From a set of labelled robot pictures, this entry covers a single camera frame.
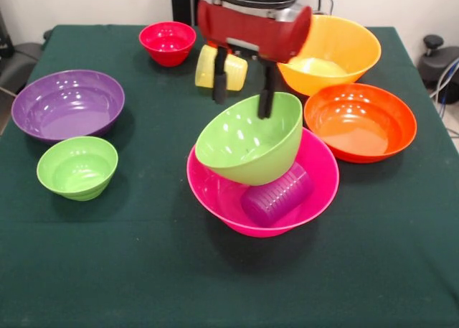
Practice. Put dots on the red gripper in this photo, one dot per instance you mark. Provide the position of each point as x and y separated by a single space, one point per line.
258 33

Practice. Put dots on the yellow cup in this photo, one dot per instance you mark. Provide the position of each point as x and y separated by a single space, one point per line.
204 69

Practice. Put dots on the large green bowl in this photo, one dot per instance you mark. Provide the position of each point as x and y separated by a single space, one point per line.
251 155

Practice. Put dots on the yellow bowl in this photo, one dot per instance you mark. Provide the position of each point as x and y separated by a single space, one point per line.
340 37

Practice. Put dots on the purple cup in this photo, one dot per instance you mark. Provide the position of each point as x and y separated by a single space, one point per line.
276 199

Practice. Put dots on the pink bowl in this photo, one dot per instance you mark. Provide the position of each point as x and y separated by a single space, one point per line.
319 184

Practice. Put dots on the red bowl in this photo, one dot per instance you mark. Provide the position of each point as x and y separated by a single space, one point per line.
168 44

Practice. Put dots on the orange bowl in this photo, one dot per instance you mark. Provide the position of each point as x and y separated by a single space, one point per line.
358 123

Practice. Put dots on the purple bowl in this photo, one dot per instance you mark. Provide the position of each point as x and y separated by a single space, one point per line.
68 109

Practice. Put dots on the small green bowl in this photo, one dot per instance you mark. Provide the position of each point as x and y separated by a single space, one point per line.
77 170

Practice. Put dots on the black round equipment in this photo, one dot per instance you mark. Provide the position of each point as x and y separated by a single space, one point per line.
435 62

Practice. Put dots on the dark green tablecloth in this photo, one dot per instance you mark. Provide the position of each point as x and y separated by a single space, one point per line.
107 252

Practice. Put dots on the dark grey chair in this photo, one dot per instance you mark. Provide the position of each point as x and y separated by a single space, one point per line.
21 62

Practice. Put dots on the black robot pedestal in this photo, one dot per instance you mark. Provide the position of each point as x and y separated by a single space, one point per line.
183 1

